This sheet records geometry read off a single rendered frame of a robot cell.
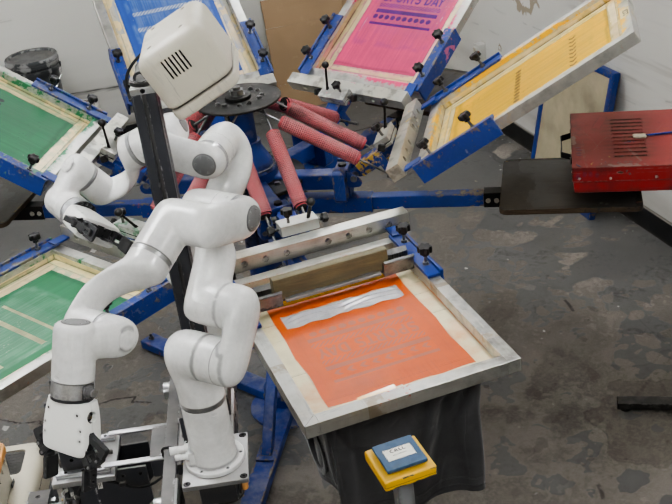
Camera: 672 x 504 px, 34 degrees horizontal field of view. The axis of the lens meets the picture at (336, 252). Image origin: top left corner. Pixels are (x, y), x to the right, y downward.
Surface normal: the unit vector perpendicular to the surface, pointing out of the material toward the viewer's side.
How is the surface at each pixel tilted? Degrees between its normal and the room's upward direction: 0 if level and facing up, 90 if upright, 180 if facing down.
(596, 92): 80
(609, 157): 0
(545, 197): 0
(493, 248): 0
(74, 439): 70
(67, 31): 90
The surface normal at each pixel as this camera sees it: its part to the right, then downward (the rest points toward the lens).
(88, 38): 0.34, 0.41
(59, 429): -0.54, 0.14
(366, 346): -0.11, -0.87
